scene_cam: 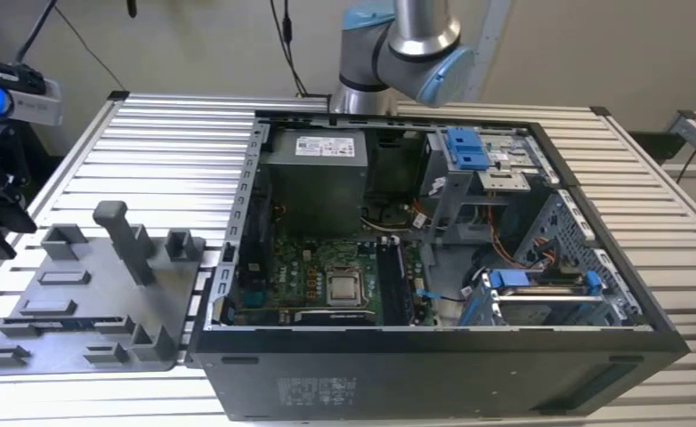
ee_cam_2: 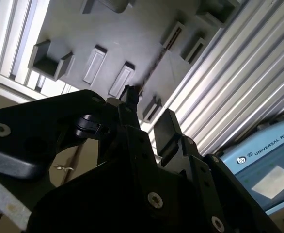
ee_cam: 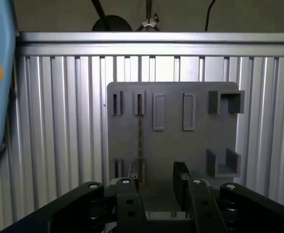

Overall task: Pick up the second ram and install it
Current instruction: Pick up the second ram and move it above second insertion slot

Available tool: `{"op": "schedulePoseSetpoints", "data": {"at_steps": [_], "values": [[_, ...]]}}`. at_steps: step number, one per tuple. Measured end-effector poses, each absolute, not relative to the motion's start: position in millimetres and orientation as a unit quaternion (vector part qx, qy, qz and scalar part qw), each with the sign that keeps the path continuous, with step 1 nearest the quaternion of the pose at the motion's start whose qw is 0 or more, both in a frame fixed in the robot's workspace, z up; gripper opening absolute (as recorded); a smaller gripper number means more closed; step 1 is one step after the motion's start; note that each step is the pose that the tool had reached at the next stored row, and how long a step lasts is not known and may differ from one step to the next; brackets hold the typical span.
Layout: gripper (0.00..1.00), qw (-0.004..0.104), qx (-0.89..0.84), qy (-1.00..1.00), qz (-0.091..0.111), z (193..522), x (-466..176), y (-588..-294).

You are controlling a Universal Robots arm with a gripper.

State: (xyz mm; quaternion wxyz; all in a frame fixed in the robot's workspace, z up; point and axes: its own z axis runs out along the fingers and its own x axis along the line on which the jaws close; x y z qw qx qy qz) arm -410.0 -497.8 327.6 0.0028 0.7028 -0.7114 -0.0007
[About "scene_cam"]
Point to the green motherboard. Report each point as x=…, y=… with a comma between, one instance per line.
x=301, y=267

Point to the small black hanging object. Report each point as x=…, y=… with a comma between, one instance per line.
x=131, y=9

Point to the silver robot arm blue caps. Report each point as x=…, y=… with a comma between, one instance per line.
x=420, y=26

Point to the black open PC case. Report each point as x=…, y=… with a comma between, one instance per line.
x=383, y=382

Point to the CPU socket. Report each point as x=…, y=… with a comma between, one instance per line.
x=342, y=270

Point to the black rear case fan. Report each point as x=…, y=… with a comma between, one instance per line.
x=258, y=227

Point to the grey metal disk bay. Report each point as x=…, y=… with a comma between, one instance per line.
x=508, y=180

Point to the grey plastic parts rack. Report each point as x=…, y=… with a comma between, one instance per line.
x=87, y=311

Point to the black graphics card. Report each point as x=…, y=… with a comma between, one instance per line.
x=335, y=316

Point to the black table corner cap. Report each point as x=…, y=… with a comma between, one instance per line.
x=601, y=111
x=688, y=114
x=119, y=94

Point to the hard disk in blue carrier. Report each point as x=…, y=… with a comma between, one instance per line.
x=508, y=281

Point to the grey perforated drive cage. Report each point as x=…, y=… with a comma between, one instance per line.
x=568, y=222

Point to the black box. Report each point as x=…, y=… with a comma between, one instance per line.
x=656, y=147

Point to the silver CPU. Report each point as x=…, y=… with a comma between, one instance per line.
x=346, y=290

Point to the black RAM stick white label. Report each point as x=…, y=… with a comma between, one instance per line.
x=63, y=324

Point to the black case latch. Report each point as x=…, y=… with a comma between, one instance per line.
x=227, y=253

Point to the blue disk carrier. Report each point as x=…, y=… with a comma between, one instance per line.
x=466, y=147

